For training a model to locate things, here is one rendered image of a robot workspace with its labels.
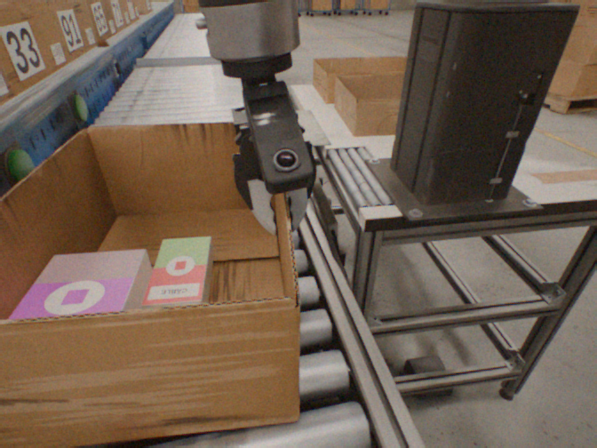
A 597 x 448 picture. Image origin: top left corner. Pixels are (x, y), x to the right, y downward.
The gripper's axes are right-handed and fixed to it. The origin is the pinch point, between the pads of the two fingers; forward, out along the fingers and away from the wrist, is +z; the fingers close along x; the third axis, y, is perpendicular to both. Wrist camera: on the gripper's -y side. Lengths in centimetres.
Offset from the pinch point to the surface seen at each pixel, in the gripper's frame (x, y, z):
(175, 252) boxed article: 15.1, 4.8, 3.9
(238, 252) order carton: 6.9, 6.9, 7.8
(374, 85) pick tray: -44, 78, 8
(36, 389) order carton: 22.4, -17.3, -2.3
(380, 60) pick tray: -59, 109, 7
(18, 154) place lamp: 43, 34, -4
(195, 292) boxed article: 12.2, -3.6, 4.1
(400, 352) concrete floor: -38, 33, 89
